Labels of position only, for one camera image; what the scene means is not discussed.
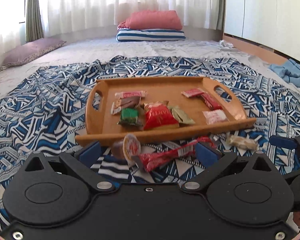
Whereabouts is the white pink pastry packet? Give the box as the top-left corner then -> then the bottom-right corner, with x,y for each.
203,109 -> 228,125

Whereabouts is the jelly cup with lid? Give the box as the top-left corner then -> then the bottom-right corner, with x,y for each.
111,134 -> 141,165

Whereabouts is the olive gold snack packet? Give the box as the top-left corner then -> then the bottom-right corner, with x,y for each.
168,106 -> 195,125

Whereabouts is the small red snack packet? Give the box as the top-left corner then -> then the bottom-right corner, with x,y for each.
199,92 -> 223,111

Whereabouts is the dark red long packet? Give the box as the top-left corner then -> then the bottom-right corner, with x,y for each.
131,136 -> 217,172

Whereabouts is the green snack packet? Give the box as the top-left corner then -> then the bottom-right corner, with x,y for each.
118,108 -> 142,126

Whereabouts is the red square snack packet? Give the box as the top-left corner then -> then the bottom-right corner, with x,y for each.
181,88 -> 205,98

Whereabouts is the red Marth snack bag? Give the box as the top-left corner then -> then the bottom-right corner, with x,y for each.
143,101 -> 179,130

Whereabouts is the long red snack bar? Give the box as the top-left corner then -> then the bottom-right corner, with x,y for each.
115,90 -> 147,99

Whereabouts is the brown almond chocolate packet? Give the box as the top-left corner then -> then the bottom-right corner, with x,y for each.
110,96 -> 141,115

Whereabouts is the person's right hand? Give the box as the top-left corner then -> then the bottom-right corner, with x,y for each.
293,211 -> 300,229

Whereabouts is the blue patterned blanket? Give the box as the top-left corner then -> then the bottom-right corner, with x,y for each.
0,56 -> 300,231

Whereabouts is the wooden serving tray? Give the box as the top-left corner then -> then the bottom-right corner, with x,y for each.
75,76 -> 256,146

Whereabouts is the light blue cloth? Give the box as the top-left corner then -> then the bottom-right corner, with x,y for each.
268,59 -> 300,88

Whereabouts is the crumpled white tissue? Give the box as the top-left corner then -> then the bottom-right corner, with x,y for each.
219,40 -> 234,49

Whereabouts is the purple floral pillow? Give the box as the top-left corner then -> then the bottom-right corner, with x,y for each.
1,37 -> 66,70

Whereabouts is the blue white striped cushion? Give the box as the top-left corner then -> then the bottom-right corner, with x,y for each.
116,28 -> 186,42

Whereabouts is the green drape curtain left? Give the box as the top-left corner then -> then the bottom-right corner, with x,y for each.
24,0 -> 44,43

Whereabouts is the green drape curtain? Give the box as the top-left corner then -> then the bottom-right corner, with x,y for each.
217,0 -> 226,31
24,0 -> 44,43

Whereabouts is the pink red pillow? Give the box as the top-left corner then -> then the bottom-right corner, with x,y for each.
117,10 -> 183,30

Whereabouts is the green drape curtain right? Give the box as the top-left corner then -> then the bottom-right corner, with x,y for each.
217,0 -> 226,31

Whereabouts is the white wardrobe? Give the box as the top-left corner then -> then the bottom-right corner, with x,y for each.
224,0 -> 300,61

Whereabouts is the white sheer curtain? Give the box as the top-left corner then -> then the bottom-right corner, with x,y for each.
0,0 -> 219,55

